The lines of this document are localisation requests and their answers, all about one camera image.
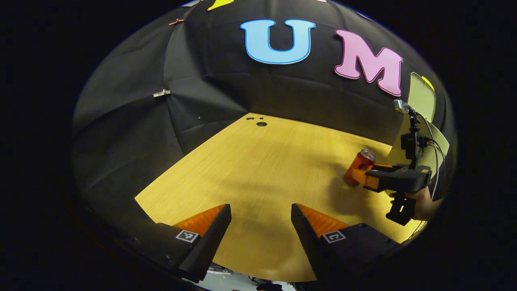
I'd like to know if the wooden desktop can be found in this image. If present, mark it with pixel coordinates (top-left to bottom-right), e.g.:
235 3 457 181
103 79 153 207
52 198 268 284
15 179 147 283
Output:
135 113 425 283

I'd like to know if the black backdrop cloth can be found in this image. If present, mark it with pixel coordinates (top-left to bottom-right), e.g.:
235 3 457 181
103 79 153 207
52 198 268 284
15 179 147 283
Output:
73 0 455 227

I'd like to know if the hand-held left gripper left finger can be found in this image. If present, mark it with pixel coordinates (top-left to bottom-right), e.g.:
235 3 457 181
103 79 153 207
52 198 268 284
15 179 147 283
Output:
156 203 233 283

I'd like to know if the orange pop can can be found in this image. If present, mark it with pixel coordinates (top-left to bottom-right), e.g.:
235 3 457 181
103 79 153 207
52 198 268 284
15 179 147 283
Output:
344 149 377 187

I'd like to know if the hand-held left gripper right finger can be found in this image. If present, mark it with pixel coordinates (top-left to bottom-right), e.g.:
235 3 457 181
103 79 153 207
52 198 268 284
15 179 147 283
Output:
290 203 408 283

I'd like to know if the green desktop garbage bin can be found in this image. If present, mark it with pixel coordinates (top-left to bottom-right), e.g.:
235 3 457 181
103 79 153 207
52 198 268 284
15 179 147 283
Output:
386 72 451 202

